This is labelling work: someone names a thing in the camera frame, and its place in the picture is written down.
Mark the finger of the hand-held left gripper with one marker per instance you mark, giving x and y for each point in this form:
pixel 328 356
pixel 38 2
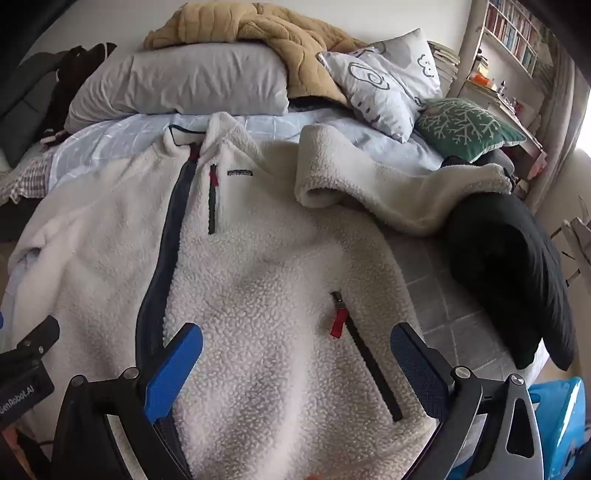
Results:
pixel 34 337

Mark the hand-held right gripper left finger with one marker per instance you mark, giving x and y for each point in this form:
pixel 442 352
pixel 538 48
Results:
pixel 173 369

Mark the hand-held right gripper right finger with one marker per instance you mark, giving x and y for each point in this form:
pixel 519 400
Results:
pixel 420 374

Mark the white fleece jacket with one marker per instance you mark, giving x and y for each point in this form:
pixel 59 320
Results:
pixel 258 277

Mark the black garment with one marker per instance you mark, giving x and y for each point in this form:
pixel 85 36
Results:
pixel 508 258

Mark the blue plastic container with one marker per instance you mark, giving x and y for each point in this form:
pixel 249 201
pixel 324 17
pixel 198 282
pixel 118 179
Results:
pixel 556 424

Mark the plaid cloth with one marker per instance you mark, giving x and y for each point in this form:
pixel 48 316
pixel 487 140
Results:
pixel 27 177

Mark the pale wooden rack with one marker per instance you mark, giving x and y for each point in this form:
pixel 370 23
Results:
pixel 575 235

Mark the grey coat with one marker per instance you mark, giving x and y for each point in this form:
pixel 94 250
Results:
pixel 27 97

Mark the green leaf-pattern cushion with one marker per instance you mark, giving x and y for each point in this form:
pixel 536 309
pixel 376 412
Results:
pixel 461 124

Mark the dark garment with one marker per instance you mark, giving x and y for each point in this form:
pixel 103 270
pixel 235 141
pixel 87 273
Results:
pixel 81 69

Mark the cluttered desk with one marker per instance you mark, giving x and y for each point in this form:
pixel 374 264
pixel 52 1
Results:
pixel 503 104

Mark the grey pillow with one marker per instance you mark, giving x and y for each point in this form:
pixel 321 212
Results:
pixel 184 83

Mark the white printed pillow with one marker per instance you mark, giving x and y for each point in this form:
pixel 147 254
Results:
pixel 383 87

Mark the grey curtain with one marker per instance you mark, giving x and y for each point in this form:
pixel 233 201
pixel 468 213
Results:
pixel 561 120

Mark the orange box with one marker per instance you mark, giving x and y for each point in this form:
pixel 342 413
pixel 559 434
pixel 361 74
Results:
pixel 484 80

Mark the stack of papers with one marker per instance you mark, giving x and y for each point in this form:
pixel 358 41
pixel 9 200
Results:
pixel 443 57

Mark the tan quilted blanket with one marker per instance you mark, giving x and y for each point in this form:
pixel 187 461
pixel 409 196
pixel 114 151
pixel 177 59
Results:
pixel 258 32

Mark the white bookshelf with books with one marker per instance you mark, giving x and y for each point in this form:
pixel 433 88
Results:
pixel 512 27

